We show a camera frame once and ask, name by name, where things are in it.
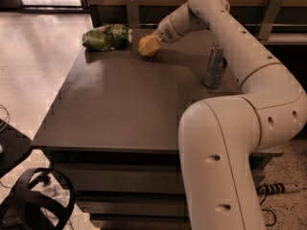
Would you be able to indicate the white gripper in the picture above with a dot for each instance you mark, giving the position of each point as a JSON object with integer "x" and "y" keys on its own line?
{"x": 166, "y": 33}

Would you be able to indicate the orange fruit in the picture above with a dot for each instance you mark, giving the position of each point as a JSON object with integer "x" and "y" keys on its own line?
{"x": 144, "y": 42}

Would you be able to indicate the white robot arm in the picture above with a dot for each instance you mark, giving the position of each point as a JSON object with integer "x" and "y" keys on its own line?
{"x": 216, "y": 136}

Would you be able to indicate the green jalapeno chip bag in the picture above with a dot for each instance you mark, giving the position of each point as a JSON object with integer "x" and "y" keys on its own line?
{"x": 107, "y": 38}

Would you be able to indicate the silver drink can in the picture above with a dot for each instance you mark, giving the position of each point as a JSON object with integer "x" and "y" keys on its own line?
{"x": 215, "y": 68}

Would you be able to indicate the grey drawer cabinet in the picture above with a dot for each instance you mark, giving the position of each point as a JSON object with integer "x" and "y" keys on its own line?
{"x": 113, "y": 130}

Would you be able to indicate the striped power strip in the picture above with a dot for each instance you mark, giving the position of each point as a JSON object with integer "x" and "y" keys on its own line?
{"x": 278, "y": 188}

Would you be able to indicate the left metal bracket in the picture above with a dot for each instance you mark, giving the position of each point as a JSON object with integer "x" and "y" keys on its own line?
{"x": 133, "y": 13}

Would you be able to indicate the metal bracket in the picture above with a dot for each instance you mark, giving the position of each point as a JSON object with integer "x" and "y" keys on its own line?
{"x": 133, "y": 13}
{"x": 270, "y": 14}

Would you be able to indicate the right metal bracket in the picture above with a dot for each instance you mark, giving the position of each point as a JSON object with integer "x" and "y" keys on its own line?
{"x": 270, "y": 14}

